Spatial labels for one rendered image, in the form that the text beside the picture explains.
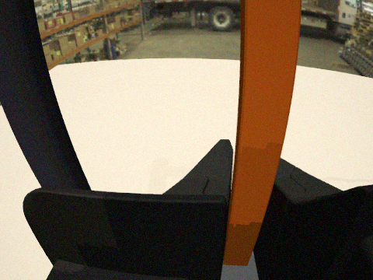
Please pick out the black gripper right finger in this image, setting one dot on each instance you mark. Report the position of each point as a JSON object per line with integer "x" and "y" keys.
{"x": 310, "y": 229}

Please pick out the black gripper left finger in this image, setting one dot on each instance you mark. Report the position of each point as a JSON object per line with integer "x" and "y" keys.
{"x": 180, "y": 233}

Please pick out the orange handle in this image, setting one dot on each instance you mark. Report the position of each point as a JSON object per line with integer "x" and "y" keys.
{"x": 268, "y": 53}

